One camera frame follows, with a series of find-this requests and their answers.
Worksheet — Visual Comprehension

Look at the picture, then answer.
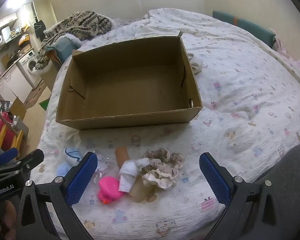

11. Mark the clear plastic packet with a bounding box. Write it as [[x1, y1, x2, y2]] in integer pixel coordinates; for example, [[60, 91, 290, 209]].
[[96, 152, 110, 178]]

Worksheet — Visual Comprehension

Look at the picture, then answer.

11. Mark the red bag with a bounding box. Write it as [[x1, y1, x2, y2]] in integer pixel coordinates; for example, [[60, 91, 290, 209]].
[[0, 112, 14, 143]]

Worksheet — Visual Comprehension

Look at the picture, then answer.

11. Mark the light blue plush toy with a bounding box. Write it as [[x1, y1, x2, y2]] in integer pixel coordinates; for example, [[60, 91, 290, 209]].
[[56, 147, 84, 177]]

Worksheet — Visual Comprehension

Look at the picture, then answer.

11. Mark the wooden stick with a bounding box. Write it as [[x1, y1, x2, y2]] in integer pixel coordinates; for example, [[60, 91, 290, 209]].
[[0, 100, 18, 133]]

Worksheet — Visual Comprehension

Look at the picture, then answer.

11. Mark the tan cardboard tube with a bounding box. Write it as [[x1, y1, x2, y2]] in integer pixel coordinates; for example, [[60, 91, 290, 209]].
[[129, 175, 153, 203]]

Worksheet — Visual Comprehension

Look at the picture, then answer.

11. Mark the teal headboard cushion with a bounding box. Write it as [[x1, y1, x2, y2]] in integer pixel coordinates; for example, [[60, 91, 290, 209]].
[[212, 10, 277, 49]]

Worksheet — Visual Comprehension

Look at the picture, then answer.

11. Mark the brown cardboard tube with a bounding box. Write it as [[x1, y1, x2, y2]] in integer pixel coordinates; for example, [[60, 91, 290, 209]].
[[115, 146, 130, 168]]

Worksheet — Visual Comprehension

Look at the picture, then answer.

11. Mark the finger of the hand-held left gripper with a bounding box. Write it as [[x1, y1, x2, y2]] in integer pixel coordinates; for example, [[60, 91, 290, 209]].
[[0, 149, 45, 179], [0, 147, 19, 167]]

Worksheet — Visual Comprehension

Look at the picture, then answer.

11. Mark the small cardboard floor box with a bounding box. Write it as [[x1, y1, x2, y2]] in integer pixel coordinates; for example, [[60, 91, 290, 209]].
[[9, 97, 27, 120]]

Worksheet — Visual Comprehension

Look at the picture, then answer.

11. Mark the pink rubber duck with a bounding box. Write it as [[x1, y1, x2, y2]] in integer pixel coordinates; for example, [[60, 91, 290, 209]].
[[98, 176, 123, 205]]

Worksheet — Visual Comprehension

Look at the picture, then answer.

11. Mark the black hanging garment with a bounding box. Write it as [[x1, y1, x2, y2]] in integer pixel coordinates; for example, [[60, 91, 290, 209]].
[[34, 20, 48, 42]]

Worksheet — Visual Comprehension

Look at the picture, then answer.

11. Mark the pinkish beige scrunchie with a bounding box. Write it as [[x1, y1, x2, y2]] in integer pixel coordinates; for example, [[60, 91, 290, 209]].
[[150, 152, 185, 179]]

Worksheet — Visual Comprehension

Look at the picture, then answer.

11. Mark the rolled white cloth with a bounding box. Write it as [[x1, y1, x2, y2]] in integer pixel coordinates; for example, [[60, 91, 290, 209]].
[[189, 53, 203, 74]]

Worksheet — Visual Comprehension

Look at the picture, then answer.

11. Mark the teal cushion with fleece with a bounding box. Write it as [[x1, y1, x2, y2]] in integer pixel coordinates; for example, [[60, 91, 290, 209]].
[[45, 36, 82, 64]]

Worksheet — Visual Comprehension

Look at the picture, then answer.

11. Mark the white sock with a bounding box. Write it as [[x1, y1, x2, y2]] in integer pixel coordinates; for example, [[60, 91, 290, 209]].
[[119, 158, 150, 193]]

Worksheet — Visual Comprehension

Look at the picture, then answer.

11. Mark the white washing machine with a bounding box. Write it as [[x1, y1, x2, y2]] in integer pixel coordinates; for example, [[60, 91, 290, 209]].
[[19, 50, 43, 87]]

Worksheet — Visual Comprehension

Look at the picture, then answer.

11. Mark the yellow wooden rack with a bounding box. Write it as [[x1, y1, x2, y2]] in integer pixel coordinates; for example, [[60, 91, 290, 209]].
[[0, 115, 24, 153]]

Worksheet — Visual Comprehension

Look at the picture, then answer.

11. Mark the brown cardboard box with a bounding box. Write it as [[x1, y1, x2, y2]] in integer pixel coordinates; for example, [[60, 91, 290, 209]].
[[55, 31, 203, 131]]

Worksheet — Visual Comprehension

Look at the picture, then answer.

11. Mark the white kitchen cabinet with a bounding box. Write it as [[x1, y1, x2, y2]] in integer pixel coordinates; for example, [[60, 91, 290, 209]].
[[0, 65, 33, 103]]

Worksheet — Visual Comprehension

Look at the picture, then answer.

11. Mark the grey plastic container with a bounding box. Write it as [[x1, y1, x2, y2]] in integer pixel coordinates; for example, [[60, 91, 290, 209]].
[[14, 116, 29, 138]]

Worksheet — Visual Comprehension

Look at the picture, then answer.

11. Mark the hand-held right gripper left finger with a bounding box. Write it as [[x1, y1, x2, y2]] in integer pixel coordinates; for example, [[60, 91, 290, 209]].
[[16, 152, 98, 240]]

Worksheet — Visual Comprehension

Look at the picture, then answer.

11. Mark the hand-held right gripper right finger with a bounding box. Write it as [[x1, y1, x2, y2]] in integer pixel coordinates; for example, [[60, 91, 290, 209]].
[[199, 152, 290, 240]]

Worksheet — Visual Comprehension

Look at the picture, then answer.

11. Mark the patterned knit blanket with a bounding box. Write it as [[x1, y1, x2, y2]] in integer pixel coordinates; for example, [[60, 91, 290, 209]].
[[35, 11, 113, 70]]

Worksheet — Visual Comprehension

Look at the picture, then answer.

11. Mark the cream lace scrunchie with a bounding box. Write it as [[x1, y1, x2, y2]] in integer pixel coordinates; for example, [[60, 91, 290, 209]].
[[142, 169, 178, 189]]

